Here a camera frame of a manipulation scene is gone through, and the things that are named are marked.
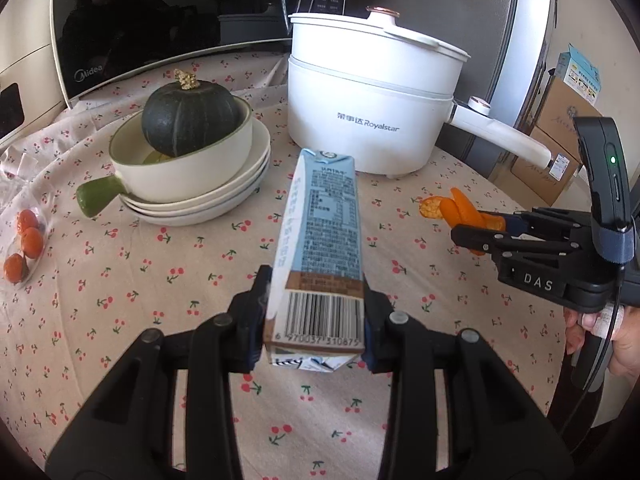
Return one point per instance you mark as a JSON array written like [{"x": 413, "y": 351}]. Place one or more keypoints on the orange peel with yellow pith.
[{"x": 431, "y": 207}]

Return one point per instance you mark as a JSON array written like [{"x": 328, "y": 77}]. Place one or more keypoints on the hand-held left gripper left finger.
[{"x": 250, "y": 310}]

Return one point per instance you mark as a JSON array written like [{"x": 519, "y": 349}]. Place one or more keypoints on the clear plastic bag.
[{"x": 15, "y": 180}]

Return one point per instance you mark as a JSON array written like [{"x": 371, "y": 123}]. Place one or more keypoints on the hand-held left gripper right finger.
[{"x": 377, "y": 330}]

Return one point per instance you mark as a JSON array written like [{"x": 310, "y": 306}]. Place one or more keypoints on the cherry print tablecloth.
[{"x": 150, "y": 285}]

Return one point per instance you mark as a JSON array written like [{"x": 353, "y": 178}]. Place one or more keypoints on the small orange fruit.
[
  {"x": 32, "y": 242},
  {"x": 27, "y": 220},
  {"x": 15, "y": 267}
]

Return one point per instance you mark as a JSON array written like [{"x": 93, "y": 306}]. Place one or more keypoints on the light blue milk carton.
[{"x": 325, "y": 240}]

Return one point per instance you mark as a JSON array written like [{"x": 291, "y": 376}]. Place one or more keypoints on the dark green pumpkin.
[{"x": 190, "y": 117}]

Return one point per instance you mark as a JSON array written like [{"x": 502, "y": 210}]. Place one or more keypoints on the white appliance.
[{"x": 25, "y": 80}]

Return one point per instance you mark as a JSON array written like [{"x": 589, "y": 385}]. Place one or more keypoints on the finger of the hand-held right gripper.
[
  {"x": 555, "y": 222},
  {"x": 492, "y": 241}
]

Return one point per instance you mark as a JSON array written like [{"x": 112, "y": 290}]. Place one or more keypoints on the grey refrigerator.
[{"x": 520, "y": 35}]

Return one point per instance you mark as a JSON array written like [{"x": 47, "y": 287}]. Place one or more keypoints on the white electric cooking pot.
[{"x": 360, "y": 120}]

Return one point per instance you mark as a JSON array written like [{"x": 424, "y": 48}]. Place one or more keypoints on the white pot lid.
[{"x": 370, "y": 30}]

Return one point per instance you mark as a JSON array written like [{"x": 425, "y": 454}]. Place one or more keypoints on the light blue printed box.
[{"x": 580, "y": 75}]

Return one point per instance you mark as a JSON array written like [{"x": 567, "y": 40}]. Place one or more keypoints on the person's right hand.
[{"x": 627, "y": 350}]

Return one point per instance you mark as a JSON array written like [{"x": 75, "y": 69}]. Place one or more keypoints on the long orange peel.
[{"x": 467, "y": 210}]

